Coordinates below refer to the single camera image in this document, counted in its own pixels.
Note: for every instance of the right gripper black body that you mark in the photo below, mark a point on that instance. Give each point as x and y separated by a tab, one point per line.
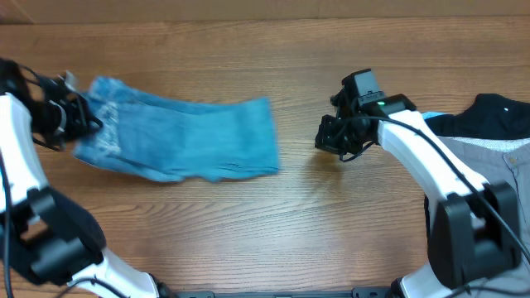
342	138

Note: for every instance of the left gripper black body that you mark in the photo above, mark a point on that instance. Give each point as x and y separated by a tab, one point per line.
63	124

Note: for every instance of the light blue denim jeans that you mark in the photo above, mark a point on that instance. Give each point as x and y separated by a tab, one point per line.
169	140

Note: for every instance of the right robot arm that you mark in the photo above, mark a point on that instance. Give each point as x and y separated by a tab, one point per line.
472	225

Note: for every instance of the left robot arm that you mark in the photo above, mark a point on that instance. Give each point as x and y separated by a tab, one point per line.
45	236

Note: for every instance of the black garment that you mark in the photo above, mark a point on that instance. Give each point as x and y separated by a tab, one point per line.
490	116

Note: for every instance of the grey shirt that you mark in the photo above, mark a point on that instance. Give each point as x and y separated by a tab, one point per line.
498	161

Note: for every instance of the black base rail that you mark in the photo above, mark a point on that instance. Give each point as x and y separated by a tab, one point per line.
281	294

